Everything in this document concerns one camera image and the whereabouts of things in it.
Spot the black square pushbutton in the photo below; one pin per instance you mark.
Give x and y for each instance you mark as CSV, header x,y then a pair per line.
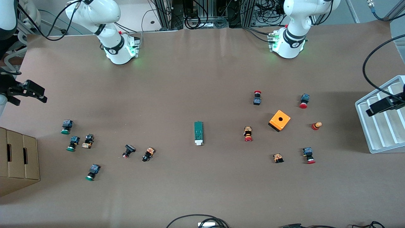
x,y
128,149

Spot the orange black contact block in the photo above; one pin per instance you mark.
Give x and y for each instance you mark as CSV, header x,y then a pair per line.
x,y
278,157

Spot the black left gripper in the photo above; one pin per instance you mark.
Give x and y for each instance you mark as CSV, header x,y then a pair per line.
x,y
399,101

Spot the red button orange contact block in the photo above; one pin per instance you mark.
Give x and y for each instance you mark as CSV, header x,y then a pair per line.
x,y
248,133

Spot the red yellow button head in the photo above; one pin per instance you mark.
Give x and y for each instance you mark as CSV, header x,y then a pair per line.
x,y
316,125

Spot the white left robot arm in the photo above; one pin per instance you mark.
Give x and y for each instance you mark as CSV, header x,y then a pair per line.
x,y
295,19

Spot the white slotted tray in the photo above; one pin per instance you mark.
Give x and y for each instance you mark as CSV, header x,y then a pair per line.
x,y
381,133

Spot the white tubular frame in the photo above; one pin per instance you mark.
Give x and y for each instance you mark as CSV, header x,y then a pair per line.
x,y
30,19

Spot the orange button enclosure box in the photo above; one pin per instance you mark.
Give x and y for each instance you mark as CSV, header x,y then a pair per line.
x,y
279,120

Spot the green load switch white lever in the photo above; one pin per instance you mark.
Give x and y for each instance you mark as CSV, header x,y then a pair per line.
x,y
198,133

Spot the black button orange block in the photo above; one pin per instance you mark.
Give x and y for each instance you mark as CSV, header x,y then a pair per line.
x,y
88,141
148,154

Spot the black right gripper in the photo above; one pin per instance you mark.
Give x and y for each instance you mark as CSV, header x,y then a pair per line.
x,y
7,87

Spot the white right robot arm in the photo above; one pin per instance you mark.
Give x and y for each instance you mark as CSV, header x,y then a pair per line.
x,y
95,14

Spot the green button blue block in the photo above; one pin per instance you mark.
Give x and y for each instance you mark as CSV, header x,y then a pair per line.
x,y
73,142
93,171
66,125

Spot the brown cardboard box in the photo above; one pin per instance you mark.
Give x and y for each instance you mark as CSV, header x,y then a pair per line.
x,y
17,158

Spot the red mushroom button blue block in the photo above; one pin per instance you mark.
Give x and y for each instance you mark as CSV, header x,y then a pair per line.
x,y
257,98
304,100
308,154

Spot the aluminium frame rack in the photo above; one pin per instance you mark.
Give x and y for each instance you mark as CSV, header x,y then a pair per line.
x,y
167,12

